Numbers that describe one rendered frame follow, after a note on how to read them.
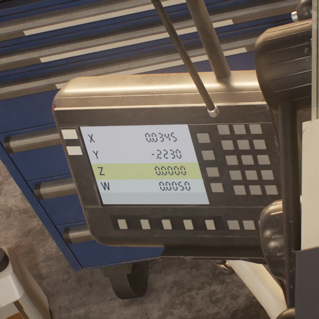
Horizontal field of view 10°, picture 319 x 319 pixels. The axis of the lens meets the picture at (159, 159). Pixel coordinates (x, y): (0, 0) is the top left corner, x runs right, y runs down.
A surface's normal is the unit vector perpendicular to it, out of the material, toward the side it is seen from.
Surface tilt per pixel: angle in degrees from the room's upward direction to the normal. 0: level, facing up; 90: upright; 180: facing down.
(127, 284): 73
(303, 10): 39
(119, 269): 90
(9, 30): 56
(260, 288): 52
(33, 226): 0
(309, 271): 0
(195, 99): 14
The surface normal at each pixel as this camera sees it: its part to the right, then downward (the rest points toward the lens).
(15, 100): -0.11, 0.75
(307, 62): -0.32, 0.00
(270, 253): -0.62, 0.33
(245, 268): -0.18, 0.17
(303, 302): -0.36, -0.65
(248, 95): -0.44, -0.44
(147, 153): -0.40, 0.50
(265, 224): -0.72, -0.35
